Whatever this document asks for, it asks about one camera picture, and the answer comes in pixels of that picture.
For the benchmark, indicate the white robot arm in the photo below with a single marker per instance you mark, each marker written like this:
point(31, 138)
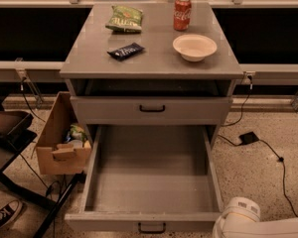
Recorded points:
point(241, 219)

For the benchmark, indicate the brown cardboard box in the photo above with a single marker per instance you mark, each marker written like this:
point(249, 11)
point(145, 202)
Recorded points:
point(55, 156)

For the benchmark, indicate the white paper bowl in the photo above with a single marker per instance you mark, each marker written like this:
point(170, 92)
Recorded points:
point(194, 47)

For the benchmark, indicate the dark tray on table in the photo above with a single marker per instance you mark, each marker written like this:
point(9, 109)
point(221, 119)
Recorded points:
point(13, 124)

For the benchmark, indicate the black white sneaker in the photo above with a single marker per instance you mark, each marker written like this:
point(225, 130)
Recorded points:
point(10, 212)

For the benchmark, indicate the green chip bag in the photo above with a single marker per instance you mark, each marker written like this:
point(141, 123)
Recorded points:
point(125, 19)

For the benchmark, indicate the black power adapter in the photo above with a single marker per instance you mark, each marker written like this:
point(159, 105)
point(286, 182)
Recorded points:
point(248, 138)

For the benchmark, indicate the grey drawer cabinet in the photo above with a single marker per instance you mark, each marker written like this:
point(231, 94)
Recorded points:
point(158, 71)

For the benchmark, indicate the red Coca-Cola can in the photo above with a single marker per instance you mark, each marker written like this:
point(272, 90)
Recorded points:
point(182, 14)

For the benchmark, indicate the dark blue snack bar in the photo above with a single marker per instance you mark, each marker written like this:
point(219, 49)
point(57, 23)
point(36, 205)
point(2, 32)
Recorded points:
point(126, 52)

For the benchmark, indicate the grey top drawer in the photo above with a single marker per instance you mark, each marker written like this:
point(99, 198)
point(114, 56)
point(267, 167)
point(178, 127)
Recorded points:
point(151, 110)

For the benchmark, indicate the snack bags inside box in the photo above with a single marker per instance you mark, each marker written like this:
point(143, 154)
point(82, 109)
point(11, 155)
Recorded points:
point(76, 136)

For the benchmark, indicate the grey wall rail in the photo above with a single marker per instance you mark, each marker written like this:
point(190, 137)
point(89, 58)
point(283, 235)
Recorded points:
point(45, 71)

